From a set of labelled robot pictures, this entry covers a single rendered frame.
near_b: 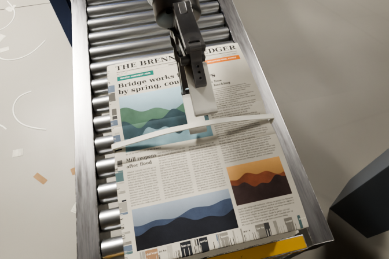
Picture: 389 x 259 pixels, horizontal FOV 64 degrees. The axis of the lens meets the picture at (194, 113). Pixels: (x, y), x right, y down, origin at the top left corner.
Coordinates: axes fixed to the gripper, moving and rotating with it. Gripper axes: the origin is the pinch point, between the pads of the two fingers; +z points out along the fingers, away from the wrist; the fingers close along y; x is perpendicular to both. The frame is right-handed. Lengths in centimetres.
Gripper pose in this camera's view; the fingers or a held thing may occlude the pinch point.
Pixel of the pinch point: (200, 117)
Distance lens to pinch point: 46.8
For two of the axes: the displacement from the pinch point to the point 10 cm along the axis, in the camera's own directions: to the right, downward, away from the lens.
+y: -0.6, 2.3, 9.7
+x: -9.8, 1.9, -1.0
